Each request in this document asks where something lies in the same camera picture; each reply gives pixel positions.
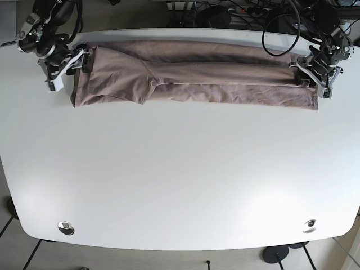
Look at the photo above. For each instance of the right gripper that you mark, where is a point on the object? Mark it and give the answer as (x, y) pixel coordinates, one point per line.
(58, 62)

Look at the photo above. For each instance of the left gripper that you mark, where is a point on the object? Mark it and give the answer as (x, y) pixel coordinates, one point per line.
(315, 71)

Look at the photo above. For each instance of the mauve brown T-shirt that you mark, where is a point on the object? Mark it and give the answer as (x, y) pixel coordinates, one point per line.
(143, 70)

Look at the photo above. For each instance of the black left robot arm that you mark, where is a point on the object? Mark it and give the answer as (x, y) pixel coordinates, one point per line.
(320, 22)

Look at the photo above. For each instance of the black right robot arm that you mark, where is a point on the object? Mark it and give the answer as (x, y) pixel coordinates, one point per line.
(39, 35)

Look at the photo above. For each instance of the right table grommet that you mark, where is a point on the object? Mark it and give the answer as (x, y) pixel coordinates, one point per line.
(309, 226)

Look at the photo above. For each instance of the table grommet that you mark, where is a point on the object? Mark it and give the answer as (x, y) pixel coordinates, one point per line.
(309, 226)
(66, 228)

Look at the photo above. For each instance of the left table grommet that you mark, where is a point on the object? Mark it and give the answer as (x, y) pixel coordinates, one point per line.
(66, 228)

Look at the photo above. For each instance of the black round stand base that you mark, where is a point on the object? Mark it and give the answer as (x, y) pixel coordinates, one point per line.
(275, 254)

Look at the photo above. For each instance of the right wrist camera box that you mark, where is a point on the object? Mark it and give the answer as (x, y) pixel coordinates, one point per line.
(55, 85)

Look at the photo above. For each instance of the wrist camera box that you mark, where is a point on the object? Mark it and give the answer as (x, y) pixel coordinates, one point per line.
(55, 85)
(324, 92)

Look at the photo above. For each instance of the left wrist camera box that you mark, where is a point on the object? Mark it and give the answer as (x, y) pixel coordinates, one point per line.
(324, 92)

